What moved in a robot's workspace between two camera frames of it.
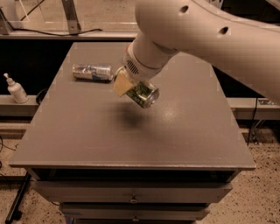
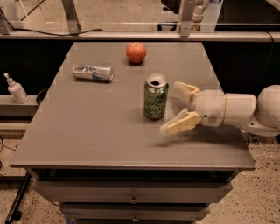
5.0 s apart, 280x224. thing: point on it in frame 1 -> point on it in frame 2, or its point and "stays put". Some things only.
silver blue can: x=98 y=72 stays put
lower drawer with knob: x=134 y=211 stays put
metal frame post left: x=72 y=17 stays put
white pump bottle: x=17 y=90 stays put
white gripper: x=136 y=67 -> x=209 y=107
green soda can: x=144 y=94 -> x=156 y=96
